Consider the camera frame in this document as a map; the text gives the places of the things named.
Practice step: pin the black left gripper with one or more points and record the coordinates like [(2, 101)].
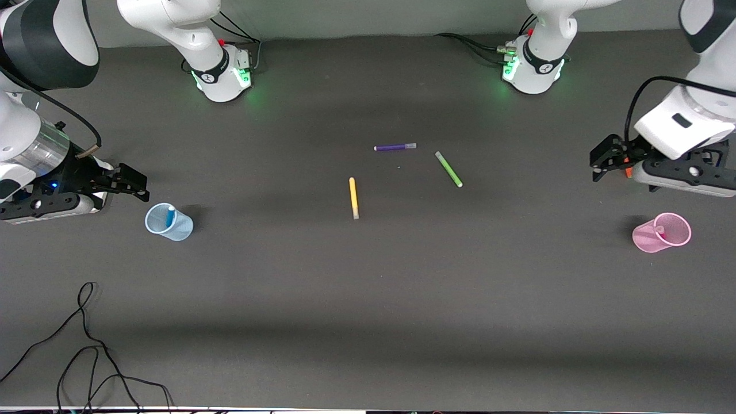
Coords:
[(632, 150)]

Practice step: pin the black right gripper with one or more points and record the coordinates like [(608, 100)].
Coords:
[(76, 171)]

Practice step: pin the blue marker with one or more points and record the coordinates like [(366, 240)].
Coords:
[(170, 215)]

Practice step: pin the pink marker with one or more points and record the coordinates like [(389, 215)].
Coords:
[(659, 231)]

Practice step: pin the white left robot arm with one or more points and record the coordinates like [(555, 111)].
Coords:
[(678, 129)]

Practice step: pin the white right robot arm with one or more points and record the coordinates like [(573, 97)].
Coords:
[(46, 34)]

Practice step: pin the translucent blue plastic cup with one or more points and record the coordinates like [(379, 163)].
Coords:
[(178, 230)]

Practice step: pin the translucent pink plastic cup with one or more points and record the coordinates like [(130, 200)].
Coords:
[(647, 238)]

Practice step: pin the green marker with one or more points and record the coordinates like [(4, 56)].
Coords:
[(448, 169)]

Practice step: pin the purple marker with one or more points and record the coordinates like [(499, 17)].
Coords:
[(394, 147)]

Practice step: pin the yellow marker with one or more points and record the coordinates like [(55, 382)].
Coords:
[(353, 198)]

